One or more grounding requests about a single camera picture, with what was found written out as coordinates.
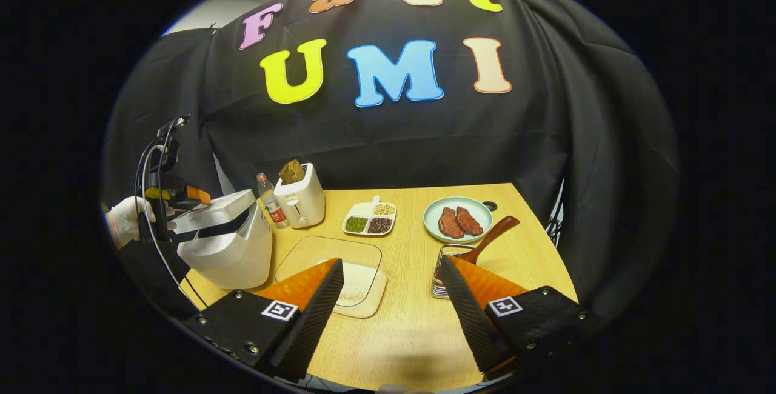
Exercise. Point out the clear chopstick holder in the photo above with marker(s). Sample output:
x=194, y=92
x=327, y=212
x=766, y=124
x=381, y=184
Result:
x=438, y=282

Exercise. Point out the clear plastic bottle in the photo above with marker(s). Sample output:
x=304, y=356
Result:
x=271, y=203

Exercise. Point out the pale green plate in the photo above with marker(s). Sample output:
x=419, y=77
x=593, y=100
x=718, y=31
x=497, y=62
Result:
x=479, y=212

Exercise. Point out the brown wooden spoon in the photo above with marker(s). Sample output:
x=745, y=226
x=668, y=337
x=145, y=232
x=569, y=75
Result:
x=494, y=233

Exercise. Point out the brown toast slice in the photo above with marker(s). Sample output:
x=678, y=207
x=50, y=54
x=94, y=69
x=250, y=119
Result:
x=285, y=174
x=297, y=170

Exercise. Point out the black round table grommet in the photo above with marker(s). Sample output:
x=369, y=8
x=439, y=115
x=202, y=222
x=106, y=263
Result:
x=490, y=205

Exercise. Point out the red meat piece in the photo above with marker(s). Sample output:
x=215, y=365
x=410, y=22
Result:
x=450, y=223
x=470, y=221

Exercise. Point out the clear glass rice tray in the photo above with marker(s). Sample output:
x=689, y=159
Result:
x=303, y=260

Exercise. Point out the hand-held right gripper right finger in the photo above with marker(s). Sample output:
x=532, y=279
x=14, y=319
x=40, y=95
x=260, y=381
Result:
x=476, y=327

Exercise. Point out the white toaster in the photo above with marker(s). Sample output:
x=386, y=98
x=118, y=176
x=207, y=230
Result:
x=303, y=203

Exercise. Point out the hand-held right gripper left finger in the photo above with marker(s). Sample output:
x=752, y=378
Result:
x=309, y=327

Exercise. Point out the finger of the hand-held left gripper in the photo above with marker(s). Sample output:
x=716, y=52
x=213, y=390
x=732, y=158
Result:
x=191, y=197

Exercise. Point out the white rice cooker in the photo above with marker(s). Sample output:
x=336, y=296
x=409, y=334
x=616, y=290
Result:
x=230, y=254

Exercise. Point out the black backdrop cloth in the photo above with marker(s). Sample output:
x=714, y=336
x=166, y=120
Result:
x=394, y=139

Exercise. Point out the white divided bean dish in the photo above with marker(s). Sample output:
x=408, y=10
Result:
x=367, y=209

